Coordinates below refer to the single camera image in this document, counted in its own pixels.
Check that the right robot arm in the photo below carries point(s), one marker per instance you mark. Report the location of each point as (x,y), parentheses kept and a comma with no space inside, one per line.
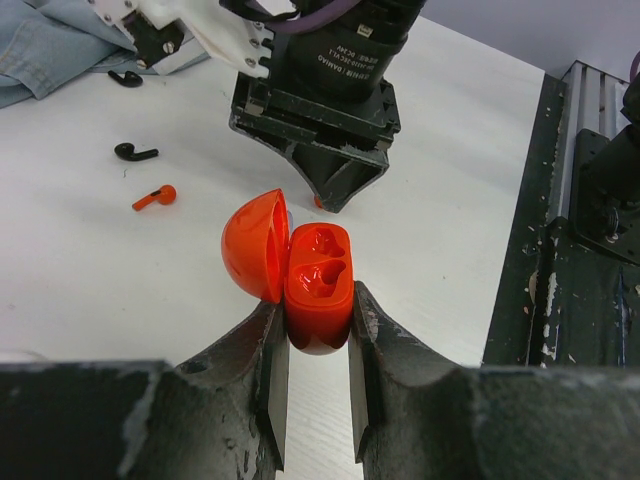
(343,48)

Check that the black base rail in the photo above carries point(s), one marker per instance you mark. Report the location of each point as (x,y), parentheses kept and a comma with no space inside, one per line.
(569,290)

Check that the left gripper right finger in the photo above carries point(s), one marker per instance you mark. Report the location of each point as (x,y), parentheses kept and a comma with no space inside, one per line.
(417,415)

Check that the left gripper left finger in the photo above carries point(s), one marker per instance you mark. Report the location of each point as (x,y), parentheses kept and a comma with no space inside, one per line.
(218,415)

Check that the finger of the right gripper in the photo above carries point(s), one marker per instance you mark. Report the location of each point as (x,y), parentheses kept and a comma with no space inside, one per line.
(337,174)

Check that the black earbud near jacket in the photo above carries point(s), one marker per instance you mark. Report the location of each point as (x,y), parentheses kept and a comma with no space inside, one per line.
(129,79)

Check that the blue denim jacket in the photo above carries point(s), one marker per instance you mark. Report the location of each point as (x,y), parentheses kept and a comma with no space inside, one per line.
(45,44)

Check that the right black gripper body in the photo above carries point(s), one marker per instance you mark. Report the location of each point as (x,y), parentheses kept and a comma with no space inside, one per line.
(285,109)

